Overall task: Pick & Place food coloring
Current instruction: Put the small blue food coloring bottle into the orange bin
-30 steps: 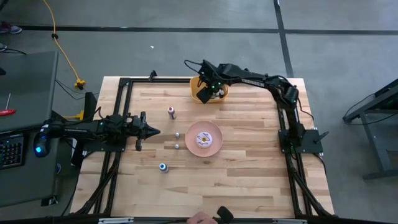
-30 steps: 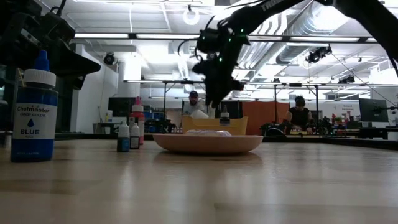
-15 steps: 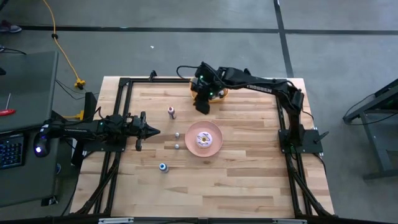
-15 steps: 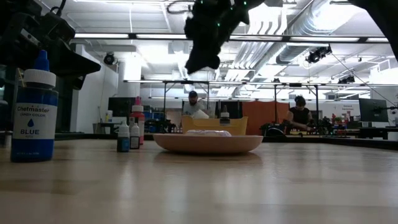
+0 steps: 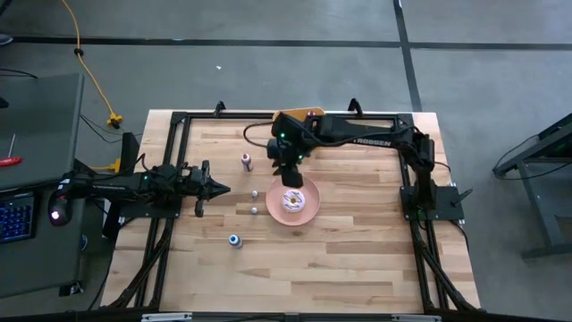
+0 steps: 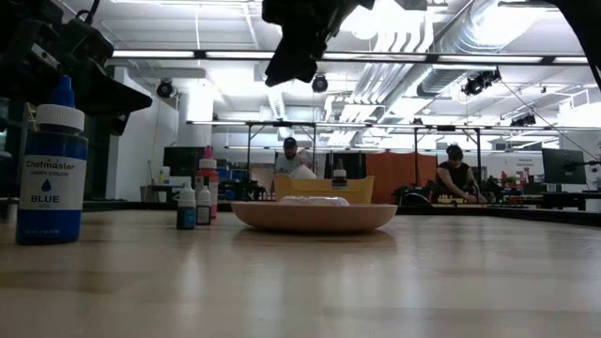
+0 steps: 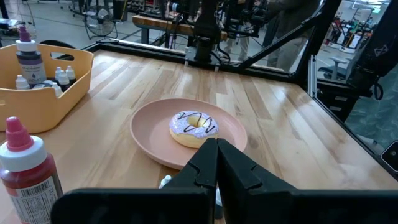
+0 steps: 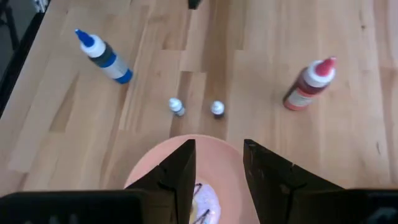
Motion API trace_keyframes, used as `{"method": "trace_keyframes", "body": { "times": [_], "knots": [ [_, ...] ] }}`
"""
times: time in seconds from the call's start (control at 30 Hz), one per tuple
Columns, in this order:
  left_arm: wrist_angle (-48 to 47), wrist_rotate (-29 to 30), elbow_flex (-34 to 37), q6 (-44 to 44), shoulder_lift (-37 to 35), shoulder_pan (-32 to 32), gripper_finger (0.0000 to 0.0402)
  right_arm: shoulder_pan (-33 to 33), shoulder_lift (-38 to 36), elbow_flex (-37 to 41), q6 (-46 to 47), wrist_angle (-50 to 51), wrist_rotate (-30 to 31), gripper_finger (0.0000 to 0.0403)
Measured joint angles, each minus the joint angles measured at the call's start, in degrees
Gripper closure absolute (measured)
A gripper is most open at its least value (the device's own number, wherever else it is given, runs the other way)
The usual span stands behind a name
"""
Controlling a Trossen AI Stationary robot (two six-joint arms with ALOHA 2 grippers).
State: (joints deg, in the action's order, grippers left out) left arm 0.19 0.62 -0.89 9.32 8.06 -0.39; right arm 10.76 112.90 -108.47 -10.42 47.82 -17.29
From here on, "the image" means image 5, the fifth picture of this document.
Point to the person's shoe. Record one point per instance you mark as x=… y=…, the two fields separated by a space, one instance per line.
x=4 y=39

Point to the backlit computer keyboard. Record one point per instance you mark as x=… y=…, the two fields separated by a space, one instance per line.
x=15 y=219

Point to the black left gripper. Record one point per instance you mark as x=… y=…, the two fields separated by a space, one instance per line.
x=199 y=190

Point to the yellow plug connector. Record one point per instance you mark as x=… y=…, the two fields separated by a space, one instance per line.
x=115 y=166

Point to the large blue food colouring bottle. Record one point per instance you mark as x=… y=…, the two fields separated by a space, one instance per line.
x=235 y=241

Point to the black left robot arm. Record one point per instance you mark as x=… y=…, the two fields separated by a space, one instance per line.
x=111 y=188

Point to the black upright box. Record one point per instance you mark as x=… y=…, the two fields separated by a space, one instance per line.
x=129 y=152

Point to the white frosted donut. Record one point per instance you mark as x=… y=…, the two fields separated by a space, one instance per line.
x=286 y=203

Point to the black frame clamp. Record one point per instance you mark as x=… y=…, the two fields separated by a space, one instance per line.
x=219 y=107
x=355 y=106

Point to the grey metal table frame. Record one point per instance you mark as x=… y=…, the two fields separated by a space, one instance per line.
x=538 y=210

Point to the grey desk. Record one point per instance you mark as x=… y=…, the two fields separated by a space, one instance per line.
x=40 y=112

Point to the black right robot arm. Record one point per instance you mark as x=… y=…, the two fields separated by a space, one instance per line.
x=371 y=134

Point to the pink round plate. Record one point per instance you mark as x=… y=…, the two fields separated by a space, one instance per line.
x=277 y=210

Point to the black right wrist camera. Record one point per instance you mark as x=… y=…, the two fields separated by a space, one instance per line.
x=273 y=152

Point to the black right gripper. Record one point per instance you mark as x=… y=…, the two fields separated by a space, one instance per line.
x=292 y=176

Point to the black lit computer mouse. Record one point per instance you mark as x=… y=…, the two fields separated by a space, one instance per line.
x=56 y=217

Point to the yellow plastic bin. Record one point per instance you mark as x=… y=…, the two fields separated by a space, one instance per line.
x=299 y=112

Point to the silver frame bracket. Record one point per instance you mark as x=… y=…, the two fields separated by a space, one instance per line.
x=166 y=317
x=415 y=318

